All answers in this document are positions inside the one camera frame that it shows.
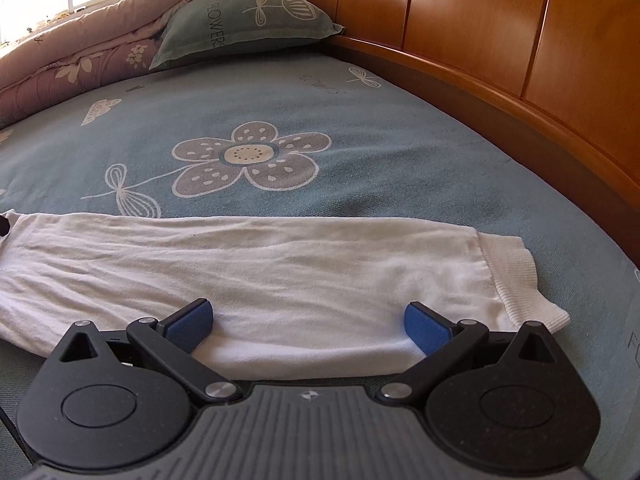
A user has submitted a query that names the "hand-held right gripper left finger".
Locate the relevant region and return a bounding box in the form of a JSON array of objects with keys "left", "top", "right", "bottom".
[{"left": 60, "top": 299, "right": 243, "bottom": 407}]

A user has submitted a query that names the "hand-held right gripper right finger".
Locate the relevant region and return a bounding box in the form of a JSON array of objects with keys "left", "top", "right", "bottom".
[{"left": 375, "top": 302, "right": 581, "bottom": 407}]

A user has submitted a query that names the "white printed sweatshirt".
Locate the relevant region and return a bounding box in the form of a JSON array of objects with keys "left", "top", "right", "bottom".
[{"left": 0, "top": 210, "right": 572, "bottom": 383}]

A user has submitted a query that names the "pink floral folded quilt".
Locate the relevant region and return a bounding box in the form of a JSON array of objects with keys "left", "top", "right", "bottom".
[{"left": 0, "top": 0, "right": 241, "bottom": 128}]

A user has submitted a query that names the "green printed pillow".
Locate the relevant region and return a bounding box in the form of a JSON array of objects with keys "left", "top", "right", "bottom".
[{"left": 149, "top": 0, "right": 346, "bottom": 71}]

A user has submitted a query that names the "wooden headboard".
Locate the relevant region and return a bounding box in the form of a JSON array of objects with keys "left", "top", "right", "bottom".
[{"left": 255, "top": 0, "right": 640, "bottom": 281}]

